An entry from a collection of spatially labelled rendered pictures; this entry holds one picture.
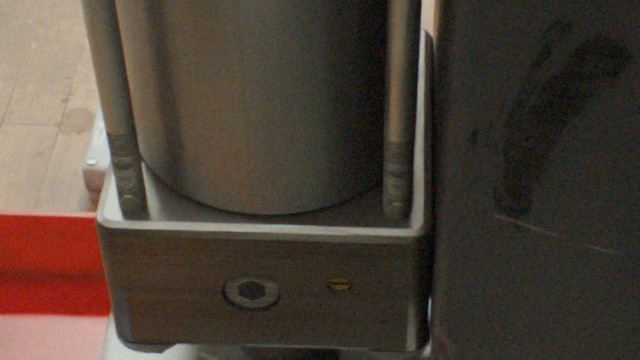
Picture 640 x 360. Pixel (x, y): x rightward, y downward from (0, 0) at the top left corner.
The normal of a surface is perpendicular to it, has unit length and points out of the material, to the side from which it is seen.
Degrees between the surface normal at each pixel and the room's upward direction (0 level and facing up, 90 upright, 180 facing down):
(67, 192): 0
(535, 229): 90
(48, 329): 0
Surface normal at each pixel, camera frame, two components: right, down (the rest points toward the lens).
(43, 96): -0.01, -0.71
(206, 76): -0.33, 0.67
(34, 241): -0.05, 0.70
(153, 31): -0.62, 0.56
